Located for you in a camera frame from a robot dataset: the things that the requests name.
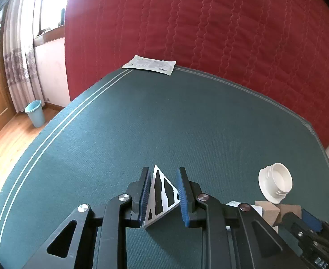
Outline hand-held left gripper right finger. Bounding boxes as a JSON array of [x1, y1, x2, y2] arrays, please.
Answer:
[[176, 167, 308, 269]]

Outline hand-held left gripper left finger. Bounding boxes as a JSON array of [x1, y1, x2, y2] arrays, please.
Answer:
[[21, 167, 151, 269]]

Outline zebra striped triangular block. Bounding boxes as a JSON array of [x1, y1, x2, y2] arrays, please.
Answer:
[[143, 164, 180, 229]]

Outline light wooden cube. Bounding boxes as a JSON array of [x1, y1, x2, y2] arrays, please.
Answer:
[[255, 201, 280, 227]]

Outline white threaded plastic cap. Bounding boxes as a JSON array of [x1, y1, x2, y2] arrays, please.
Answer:
[[258, 163, 293, 204]]

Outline long wooden block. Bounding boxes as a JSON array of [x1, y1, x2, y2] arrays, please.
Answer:
[[277, 204, 303, 226]]

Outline green table mat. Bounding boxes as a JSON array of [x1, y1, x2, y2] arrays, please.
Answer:
[[0, 67, 329, 269]]

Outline white paper packet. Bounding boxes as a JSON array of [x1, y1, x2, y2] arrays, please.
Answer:
[[121, 55, 177, 76]]

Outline blue plastic waste bin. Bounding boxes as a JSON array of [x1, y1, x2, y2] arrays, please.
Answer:
[[24, 100, 46, 128]]

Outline red quilted blanket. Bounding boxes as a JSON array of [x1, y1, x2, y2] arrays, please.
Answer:
[[64, 0, 329, 150]]

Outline patterned curtain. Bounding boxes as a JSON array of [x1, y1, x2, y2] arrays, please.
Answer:
[[2, 0, 46, 113]]

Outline window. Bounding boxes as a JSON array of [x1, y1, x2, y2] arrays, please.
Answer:
[[33, 0, 72, 38]]

